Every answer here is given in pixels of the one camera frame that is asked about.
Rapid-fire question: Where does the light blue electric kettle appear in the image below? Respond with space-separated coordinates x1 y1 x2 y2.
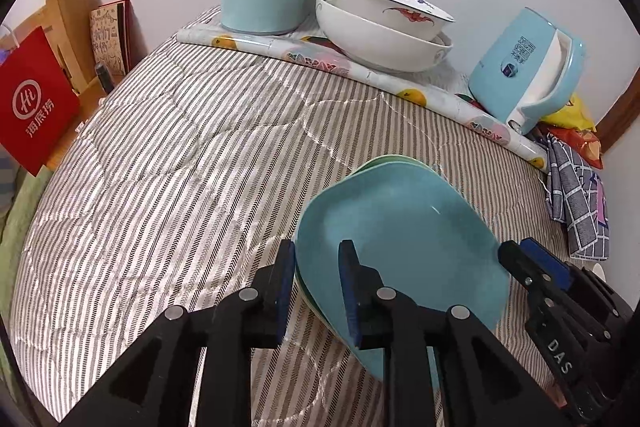
469 8 586 135

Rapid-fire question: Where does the large white bowl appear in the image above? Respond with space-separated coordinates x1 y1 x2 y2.
314 0 454 72

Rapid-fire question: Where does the brown wooden door frame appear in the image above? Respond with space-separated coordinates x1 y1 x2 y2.
597 69 640 153

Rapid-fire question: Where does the red paper bag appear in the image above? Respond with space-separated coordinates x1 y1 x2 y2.
0 27 79 176

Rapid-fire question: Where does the red chips bag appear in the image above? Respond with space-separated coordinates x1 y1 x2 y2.
548 127 603 170

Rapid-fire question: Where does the blue patterned white bowl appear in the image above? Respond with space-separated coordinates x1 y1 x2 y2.
333 0 454 41

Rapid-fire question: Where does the yellow chips bag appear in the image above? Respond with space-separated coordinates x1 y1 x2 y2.
541 93 597 132

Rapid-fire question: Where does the green square plate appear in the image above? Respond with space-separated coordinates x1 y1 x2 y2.
293 152 442 338

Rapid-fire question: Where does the brown paper bag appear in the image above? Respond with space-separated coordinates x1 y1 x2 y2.
13 0 96 93

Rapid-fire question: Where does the blue square plate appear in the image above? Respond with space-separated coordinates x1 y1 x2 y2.
294 161 512 388

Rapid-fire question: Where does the fruit pattern table mat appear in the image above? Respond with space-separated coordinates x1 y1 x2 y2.
177 24 549 172

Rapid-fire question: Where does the white ceramic bowl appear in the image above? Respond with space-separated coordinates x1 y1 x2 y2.
582 262 606 284

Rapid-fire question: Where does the grey checked folded cloth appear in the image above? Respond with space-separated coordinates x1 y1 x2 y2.
544 133 610 262

